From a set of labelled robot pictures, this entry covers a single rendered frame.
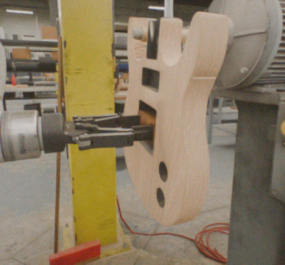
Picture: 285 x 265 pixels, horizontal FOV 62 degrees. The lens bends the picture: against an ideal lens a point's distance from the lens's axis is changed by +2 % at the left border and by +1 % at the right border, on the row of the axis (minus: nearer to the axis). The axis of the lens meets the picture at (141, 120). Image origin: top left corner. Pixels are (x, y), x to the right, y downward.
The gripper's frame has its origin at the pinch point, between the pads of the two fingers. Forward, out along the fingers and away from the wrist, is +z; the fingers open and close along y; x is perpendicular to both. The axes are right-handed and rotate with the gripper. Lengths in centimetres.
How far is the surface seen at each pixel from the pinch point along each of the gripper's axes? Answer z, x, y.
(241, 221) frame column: 39, -38, -5
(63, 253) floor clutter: -18, -102, -73
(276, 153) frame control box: 21.3, -1.8, 15.3
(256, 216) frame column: 39, -32, 0
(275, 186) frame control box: 21.4, -8.0, 16.5
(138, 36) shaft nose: 0.0, 18.5, -6.5
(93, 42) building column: 4, 17, -95
